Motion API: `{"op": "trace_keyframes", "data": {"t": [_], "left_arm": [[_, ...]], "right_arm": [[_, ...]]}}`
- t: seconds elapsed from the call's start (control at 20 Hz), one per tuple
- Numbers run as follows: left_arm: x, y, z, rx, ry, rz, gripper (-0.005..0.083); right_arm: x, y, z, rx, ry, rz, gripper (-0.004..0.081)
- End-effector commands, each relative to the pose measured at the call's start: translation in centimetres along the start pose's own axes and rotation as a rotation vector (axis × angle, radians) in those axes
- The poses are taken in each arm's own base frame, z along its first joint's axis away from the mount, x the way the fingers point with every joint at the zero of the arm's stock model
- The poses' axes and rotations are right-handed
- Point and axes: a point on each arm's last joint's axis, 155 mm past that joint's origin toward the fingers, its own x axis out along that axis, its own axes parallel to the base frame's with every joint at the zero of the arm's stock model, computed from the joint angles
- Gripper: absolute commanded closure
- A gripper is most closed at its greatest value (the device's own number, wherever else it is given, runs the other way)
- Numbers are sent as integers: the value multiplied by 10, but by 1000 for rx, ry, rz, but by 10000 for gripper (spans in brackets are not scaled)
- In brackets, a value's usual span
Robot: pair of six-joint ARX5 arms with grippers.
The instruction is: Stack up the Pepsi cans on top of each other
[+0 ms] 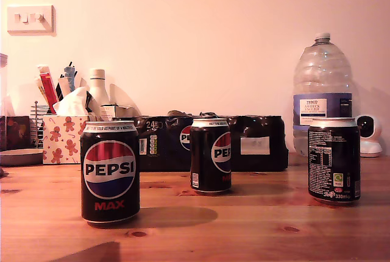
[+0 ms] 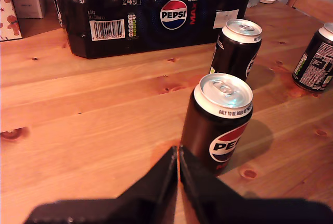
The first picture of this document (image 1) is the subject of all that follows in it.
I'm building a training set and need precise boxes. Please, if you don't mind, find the black Pepsi Max can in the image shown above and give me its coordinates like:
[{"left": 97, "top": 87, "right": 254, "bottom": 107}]
[
  {"left": 190, "top": 118, "right": 232, "bottom": 195},
  {"left": 80, "top": 120, "right": 141, "bottom": 228},
  {"left": 307, "top": 117, "right": 362, "bottom": 205}
]

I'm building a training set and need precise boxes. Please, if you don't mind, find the shrink-wrapped Pepsi can pack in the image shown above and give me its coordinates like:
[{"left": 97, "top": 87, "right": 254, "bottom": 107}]
[{"left": 112, "top": 110, "right": 289, "bottom": 172}]

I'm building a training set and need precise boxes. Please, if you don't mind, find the torn cardboard box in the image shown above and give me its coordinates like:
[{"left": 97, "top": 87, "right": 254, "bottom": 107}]
[{"left": 115, "top": 105, "right": 141, "bottom": 119}]

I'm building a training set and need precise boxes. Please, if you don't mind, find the small white box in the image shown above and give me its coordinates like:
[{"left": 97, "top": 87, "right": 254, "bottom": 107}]
[{"left": 99, "top": 104, "right": 116, "bottom": 122}]

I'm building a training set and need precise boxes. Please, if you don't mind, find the white matte bottle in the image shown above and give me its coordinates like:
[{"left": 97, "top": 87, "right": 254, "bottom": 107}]
[{"left": 87, "top": 68, "right": 111, "bottom": 113}]

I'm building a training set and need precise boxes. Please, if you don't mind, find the white paper tissue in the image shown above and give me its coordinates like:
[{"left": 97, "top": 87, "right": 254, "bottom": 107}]
[{"left": 53, "top": 86, "right": 92, "bottom": 116}]

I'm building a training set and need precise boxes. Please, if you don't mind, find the blue packet with straws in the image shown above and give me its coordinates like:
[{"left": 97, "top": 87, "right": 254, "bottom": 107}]
[{"left": 63, "top": 60, "right": 79, "bottom": 91}]

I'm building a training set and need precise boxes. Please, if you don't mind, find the large clear water bottle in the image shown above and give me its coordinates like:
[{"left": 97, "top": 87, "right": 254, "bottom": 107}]
[{"left": 292, "top": 32, "right": 354, "bottom": 157}]

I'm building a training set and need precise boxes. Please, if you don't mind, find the white striped sachet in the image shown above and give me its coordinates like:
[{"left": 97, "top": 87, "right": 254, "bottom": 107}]
[{"left": 56, "top": 77, "right": 74, "bottom": 101}]

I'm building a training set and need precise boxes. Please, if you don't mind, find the gingerbread print tissue box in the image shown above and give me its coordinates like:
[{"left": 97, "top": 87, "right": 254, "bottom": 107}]
[{"left": 42, "top": 114, "right": 102, "bottom": 165}]

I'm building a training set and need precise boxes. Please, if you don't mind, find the red sachet packet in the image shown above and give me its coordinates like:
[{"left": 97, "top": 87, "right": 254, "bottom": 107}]
[{"left": 38, "top": 72, "right": 59, "bottom": 114}]

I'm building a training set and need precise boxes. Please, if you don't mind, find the cream sachet packet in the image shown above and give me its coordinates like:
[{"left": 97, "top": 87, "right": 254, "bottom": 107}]
[{"left": 34, "top": 76, "right": 49, "bottom": 106}]

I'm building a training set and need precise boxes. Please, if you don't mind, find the dark red patterned box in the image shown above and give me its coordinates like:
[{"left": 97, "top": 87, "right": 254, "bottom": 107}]
[{"left": 5, "top": 115, "right": 31, "bottom": 150}]

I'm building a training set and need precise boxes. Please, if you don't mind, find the grey round plate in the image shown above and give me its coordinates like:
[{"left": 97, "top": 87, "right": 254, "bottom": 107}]
[{"left": 0, "top": 148, "right": 44, "bottom": 167}]

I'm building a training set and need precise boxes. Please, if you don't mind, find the metal wire holder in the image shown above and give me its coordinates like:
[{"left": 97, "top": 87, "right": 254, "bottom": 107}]
[{"left": 30, "top": 100, "right": 51, "bottom": 149}]

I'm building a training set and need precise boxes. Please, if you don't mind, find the small white round camera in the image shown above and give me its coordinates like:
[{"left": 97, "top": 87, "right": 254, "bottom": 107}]
[{"left": 355, "top": 114, "right": 383, "bottom": 158}]

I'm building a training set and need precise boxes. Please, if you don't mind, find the white wall light switch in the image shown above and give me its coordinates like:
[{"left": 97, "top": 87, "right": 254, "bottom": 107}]
[{"left": 6, "top": 5, "right": 56, "bottom": 36}]

